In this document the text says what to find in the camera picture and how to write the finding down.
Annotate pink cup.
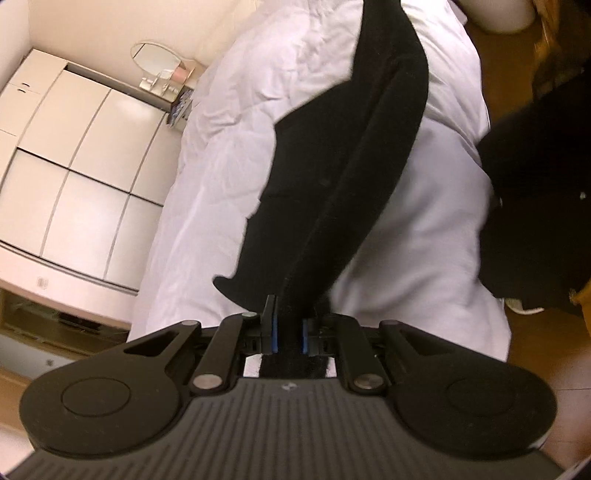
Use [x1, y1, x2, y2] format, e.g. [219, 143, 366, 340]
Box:
[170, 65, 190, 84]

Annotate white wardrobe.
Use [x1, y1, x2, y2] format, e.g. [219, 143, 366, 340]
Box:
[1, 49, 180, 329]

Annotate white bedside table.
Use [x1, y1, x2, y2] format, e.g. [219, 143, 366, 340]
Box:
[139, 68, 204, 132]

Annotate white bed duvet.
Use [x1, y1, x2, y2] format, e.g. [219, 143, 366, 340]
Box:
[130, 1, 511, 360]

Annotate oval mirror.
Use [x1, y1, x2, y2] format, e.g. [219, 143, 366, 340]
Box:
[130, 41, 181, 76]

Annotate person's black clothing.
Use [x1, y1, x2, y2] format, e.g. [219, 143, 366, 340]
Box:
[477, 72, 590, 315]

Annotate black knit garment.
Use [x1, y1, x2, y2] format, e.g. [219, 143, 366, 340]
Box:
[213, 1, 429, 378]

